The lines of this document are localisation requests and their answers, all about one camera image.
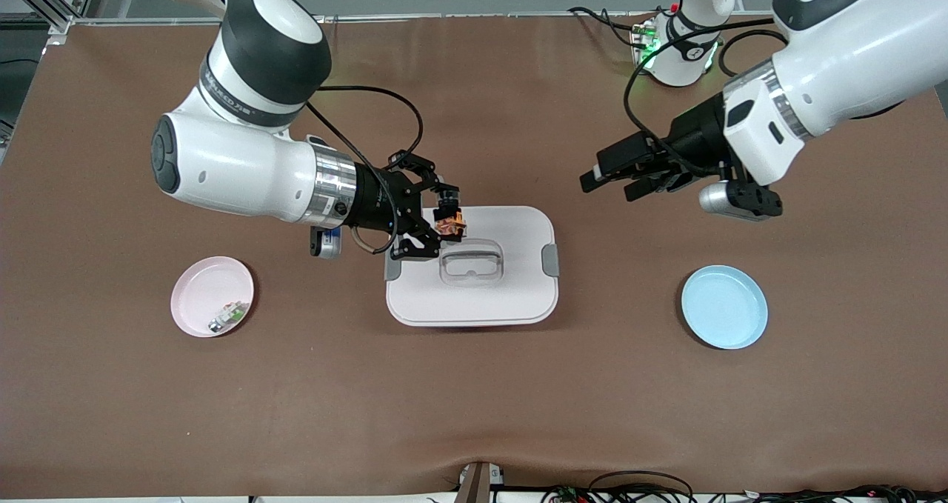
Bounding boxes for white lidded storage box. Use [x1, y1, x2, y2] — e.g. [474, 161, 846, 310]
[384, 205, 561, 328]

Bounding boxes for light blue round plate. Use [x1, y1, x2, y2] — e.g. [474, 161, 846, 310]
[681, 264, 770, 350]

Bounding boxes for brown table cover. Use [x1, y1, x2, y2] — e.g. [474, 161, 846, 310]
[0, 13, 948, 500]

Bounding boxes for pink round plate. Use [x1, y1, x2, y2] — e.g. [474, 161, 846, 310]
[170, 256, 256, 339]

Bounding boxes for black cables at arm base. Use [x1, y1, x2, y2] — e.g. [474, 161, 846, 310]
[567, 5, 652, 50]

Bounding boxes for silver table edge rail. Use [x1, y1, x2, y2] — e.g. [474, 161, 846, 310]
[70, 8, 786, 28]

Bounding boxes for front camera mount bracket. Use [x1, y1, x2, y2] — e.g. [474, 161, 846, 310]
[453, 460, 506, 503]

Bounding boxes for black cable bundle with connectors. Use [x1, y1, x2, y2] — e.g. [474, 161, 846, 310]
[541, 470, 948, 503]

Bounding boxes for aluminium frame post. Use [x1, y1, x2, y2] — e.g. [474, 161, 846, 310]
[0, 0, 101, 39]

